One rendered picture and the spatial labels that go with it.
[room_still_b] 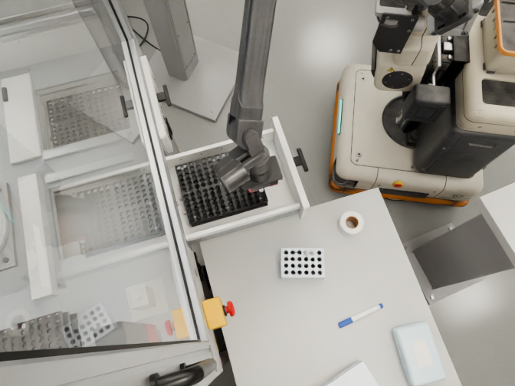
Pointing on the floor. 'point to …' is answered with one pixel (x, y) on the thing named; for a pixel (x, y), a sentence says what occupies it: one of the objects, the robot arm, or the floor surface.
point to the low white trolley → (319, 298)
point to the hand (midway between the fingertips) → (261, 184)
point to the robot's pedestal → (466, 248)
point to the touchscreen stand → (189, 62)
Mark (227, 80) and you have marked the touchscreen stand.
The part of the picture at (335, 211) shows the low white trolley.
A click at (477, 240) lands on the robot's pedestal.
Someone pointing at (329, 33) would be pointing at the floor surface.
